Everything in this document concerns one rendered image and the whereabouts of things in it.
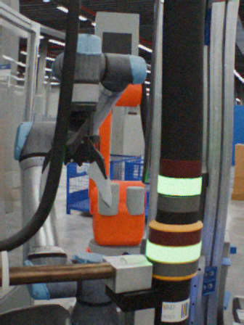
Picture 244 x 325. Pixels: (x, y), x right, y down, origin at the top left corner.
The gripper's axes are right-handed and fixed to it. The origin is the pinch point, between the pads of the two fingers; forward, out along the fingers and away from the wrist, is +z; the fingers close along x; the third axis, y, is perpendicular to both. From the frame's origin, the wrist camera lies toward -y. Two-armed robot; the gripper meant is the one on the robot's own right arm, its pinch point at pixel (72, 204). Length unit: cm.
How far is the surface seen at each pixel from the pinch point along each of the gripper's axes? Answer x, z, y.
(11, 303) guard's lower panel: 46, 56, 58
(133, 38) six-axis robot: 56, -103, 341
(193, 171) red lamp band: -26, -14, -52
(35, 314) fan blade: -9.9, 4.2, -43.3
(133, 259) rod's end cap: -22, -7, -53
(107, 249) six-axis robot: 72, 112, 327
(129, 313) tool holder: -22, -2, -53
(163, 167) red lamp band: -24, -14, -52
